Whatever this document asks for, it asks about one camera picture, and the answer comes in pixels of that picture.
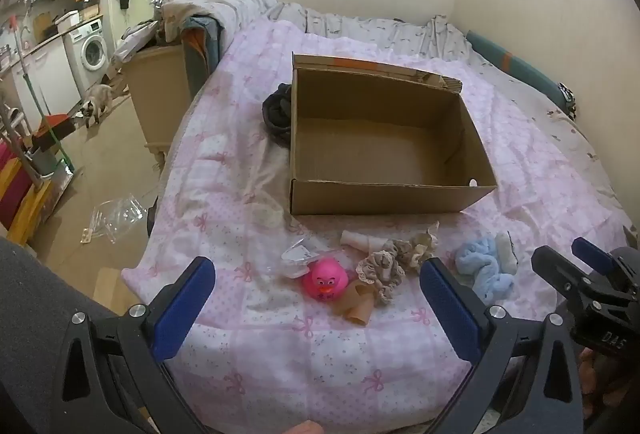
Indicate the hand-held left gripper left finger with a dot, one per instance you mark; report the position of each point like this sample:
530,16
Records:
185,309

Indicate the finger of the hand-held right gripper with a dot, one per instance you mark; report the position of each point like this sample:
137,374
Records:
592,256
557,269

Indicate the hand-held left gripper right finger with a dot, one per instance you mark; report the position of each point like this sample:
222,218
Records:
450,309

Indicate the blue fluffy scrunchie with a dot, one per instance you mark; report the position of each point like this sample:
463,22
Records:
482,269

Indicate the white fluffy sock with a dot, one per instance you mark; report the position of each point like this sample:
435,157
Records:
506,251

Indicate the beige lace scrunchie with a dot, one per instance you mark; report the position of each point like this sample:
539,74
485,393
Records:
380,271
415,246

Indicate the tan stocking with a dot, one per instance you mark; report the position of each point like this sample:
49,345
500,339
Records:
356,304

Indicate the cream sock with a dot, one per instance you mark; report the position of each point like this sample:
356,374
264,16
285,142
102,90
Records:
360,241

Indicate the clear plastic packaging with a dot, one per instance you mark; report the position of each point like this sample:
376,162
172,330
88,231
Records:
300,259

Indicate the pink rubber duck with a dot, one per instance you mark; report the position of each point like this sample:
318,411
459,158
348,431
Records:
326,279

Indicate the brown cardboard box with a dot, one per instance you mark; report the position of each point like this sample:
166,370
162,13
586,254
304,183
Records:
380,149

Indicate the person's right hand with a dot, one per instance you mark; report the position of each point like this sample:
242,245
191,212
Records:
590,379

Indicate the clear plastic bag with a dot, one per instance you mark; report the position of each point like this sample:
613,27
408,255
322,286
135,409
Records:
112,216

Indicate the yellow and red stools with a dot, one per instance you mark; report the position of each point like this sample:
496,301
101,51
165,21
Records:
22,199

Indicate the teal padded bed edge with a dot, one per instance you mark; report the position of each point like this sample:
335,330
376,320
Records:
520,67

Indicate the beige wooden cabinet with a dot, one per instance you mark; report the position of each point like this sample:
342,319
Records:
160,99

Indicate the dark grey cloth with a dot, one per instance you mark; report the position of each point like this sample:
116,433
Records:
277,114

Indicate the orange box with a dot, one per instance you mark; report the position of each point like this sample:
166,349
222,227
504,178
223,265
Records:
55,127

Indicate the cream and brown cat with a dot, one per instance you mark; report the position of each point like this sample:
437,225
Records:
97,102

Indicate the teal orange folded blanket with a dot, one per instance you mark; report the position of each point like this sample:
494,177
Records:
200,49

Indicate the white washing machine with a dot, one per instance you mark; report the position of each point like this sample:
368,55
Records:
90,52

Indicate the white crumpled duvet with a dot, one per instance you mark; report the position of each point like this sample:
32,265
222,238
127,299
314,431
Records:
220,2

